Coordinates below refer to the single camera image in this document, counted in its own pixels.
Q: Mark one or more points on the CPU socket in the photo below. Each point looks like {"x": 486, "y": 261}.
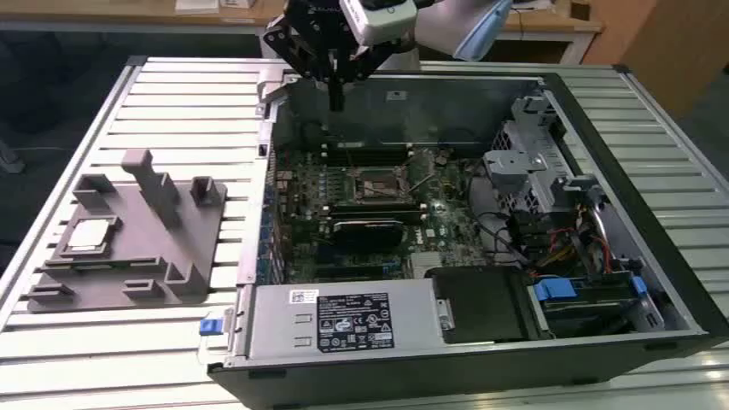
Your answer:
{"x": 378, "y": 190}

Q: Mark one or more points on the white cardboard box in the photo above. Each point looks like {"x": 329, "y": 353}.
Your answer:
{"x": 196, "y": 4}

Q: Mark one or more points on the white box wrist camera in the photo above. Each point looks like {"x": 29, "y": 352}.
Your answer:
{"x": 386, "y": 21}

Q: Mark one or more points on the silver topped CPU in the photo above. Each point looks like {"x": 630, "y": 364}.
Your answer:
{"x": 90, "y": 232}

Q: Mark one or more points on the round coin battery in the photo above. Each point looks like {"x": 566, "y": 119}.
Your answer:
{"x": 441, "y": 160}

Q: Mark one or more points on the black open PC case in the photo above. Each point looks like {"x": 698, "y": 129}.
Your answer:
{"x": 456, "y": 384}

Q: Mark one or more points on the green motherboard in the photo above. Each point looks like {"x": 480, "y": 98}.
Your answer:
{"x": 449, "y": 239}

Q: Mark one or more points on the silver finned heatsink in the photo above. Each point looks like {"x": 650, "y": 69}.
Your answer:
{"x": 426, "y": 261}

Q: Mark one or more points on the grey chair foot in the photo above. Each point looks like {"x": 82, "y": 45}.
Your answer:
{"x": 9, "y": 158}

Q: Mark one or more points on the small black box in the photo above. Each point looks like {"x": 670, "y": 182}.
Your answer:
{"x": 581, "y": 11}

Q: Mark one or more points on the black graphics card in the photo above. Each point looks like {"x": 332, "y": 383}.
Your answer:
{"x": 366, "y": 235}

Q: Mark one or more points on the silver drive cage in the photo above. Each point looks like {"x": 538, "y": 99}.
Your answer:
{"x": 496, "y": 171}

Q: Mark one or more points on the blue disk carrier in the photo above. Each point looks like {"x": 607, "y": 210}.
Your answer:
{"x": 554, "y": 289}

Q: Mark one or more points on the grey parts rack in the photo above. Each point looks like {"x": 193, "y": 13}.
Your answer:
{"x": 142, "y": 256}

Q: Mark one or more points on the wooden desk white legs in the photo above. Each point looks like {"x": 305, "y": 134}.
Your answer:
{"x": 142, "y": 15}

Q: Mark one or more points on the wooden cabinet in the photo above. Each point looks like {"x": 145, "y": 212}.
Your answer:
{"x": 683, "y": 42}

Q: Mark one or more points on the blue case latch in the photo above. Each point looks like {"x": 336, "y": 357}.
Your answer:
{"x": 209, "y": 326}

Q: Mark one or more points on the silver power supply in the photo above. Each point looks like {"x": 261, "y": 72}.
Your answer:
{"x": 273, "y": 316}

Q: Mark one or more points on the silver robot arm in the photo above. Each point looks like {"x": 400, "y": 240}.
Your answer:
{"x": 484, "y": 30}

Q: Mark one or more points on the blue plastic clip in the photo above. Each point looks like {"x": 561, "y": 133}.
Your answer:
{"x": 638, "y": 285}

